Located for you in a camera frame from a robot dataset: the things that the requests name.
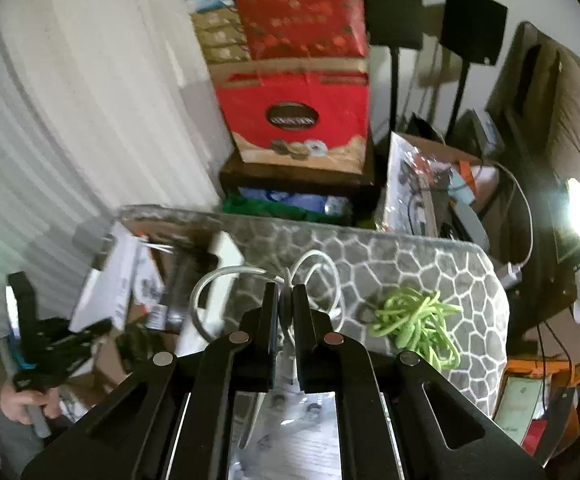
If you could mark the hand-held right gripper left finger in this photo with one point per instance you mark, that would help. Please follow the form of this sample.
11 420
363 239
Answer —
270 320

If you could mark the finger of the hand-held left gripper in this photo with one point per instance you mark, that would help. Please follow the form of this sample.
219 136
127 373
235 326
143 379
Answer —
92 332
22 300

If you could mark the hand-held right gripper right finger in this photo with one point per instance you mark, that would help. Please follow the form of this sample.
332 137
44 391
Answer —
302 320

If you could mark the black power adapter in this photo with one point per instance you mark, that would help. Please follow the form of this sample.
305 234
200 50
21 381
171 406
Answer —
164 315

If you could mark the cardboard tray box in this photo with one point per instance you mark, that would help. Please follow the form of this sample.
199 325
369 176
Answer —
219 260

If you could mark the person's left hand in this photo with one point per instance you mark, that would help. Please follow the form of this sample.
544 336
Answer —
17 402

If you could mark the white printed package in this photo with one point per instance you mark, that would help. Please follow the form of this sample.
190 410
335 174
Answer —
114 280

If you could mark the grey white patterned blanket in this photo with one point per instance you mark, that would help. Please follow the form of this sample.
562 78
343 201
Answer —
395 265

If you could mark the clear plastic manual bag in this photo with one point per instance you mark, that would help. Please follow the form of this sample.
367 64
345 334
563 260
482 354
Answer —
295 440

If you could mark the dark storage box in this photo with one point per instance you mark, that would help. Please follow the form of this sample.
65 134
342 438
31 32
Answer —
295 185

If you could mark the cluttered cardboard box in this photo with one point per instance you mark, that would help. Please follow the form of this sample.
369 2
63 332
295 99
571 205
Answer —
420 185

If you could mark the white curtain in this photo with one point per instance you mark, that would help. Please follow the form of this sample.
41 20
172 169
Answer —
69 110

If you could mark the red gift bag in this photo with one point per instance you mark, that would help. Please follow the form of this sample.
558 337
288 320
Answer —
295 120

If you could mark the green paper card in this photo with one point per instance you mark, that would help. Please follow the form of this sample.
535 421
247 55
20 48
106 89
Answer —
520 405

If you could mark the orange box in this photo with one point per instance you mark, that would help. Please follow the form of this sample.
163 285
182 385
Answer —
535 366

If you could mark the brown cardboard box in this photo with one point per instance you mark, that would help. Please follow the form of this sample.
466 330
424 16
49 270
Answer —
290 65

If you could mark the large red gift box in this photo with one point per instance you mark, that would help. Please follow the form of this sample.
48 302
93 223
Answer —
305 15

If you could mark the black speaker on stand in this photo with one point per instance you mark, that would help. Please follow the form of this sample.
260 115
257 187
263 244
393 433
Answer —
392 5

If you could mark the brown sofa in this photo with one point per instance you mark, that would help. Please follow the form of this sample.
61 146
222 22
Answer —
560 110

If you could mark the black music stand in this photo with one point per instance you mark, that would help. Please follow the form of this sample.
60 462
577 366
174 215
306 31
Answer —
472 22

